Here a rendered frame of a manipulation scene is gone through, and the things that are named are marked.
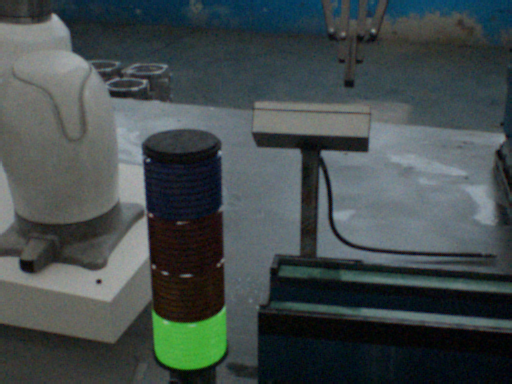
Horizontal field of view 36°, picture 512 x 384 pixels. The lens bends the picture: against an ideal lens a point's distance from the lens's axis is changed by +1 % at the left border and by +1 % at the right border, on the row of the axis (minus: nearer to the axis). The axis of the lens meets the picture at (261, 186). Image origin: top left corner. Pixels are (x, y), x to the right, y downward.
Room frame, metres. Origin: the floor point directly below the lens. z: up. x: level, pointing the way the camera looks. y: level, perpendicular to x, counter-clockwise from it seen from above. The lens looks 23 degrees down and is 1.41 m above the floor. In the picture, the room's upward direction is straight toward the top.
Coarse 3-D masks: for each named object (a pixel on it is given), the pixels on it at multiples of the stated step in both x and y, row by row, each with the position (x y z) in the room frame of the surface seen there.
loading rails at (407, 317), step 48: (288, 288) 0.87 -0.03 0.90; (336, 288) 0.86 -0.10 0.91; (384, 288) 0.85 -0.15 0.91; (432, 288) 0.84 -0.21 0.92; (480, 288) 0.84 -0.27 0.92; (288, 336) 0.76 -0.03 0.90; (336, 336) 0.75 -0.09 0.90; (384, 336) 0.75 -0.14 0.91; (432, 336) 0.74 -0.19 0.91; (480, 336) 0.73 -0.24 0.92
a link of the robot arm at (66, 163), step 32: (32, 64) 1.04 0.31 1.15; (64, 64) 1.04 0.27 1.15; (0, 96) 1.02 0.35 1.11; (32, 96) 0.99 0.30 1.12; (64, 96) 1.00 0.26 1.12; (96, 96) 1.03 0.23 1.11; (0, 128) 1.01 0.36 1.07; (32, 128) 0.98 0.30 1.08; (64, 128) 0.99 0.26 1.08; (96, 128) 1.01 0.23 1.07; (0, 160) 1.05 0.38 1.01; (32, 160) 0.98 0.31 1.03; (64, 160) 0.98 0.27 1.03; (96, 160) 1.01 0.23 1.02; (32, 192) 0.99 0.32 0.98; (64, 192) 0.98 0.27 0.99; (96, 192) 1.01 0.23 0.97; (64, 224) 0.99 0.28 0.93
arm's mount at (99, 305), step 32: (0, 192) 1.20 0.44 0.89; (128, 192) 1.20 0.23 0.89; (0, 224) 1.09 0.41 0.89; (128, 256) 1.00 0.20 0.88; (0, 288) 0.94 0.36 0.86; (32, 288) 0.93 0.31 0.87; (64, 288) 0.92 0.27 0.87; (96, 288) 0.92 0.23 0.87; (128, 288) 0.94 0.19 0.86; (0, 320) 0.94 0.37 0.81; (32, 320) 0.93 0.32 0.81; (64, 320) 0.91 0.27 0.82; (96, 320) 0.90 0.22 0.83; (128, 320) 0.93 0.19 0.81
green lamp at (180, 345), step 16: (160, 320) 0.52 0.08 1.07; (208, 320) 0.52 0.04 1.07; (224, 320) 0.54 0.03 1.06; (160, 336) 0.53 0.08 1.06; (176, 336) 0.52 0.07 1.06; (192, 336) 0.52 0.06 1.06; (208, 336) 0.52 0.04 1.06; (224, 336) 0.54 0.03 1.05; (160, 352) 0.53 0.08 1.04; (176, 352) 0.52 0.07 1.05; (192, 352) 0.52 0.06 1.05; (208, 352) 0.52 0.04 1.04; (224, 352) 0.54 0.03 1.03; (192, 368) 0.52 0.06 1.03
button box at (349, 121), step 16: (256, 112) 1.07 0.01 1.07; (272, 112) 1.07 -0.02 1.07; (288, 112) 1.07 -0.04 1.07; (304, 112) 1.06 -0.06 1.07; (320, 112) 1.06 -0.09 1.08; (336, 112) 1.06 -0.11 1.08; (352, 112) 1.06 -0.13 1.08; (368, 112) 1.05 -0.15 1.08; (256, 128) 1.06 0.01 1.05; (272, 128) 1.06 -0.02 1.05; (288, 128) 1.05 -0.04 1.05; (304, 128) 1.05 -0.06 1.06; (320, 128) 1.05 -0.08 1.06; (336, 128) 1.04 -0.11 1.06; (352, 128) 1.04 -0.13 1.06; (368, 128) 1.04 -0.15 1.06; (256, 144) 1.10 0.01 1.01; (272, 144) 1.09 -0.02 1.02; (288, 144) 1.08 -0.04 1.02; (336, 144) 1.06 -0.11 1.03; (352, 144) 1.06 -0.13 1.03; (368, 144) 1.05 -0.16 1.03
